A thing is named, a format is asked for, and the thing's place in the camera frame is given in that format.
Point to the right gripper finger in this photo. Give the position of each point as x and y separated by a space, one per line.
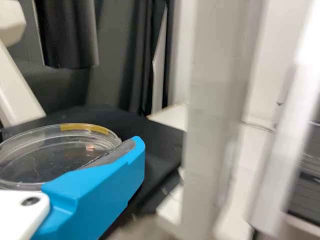
95 200

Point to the petri dish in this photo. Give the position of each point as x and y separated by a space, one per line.
50 155

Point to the cream microscope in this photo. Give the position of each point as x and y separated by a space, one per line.
15 87

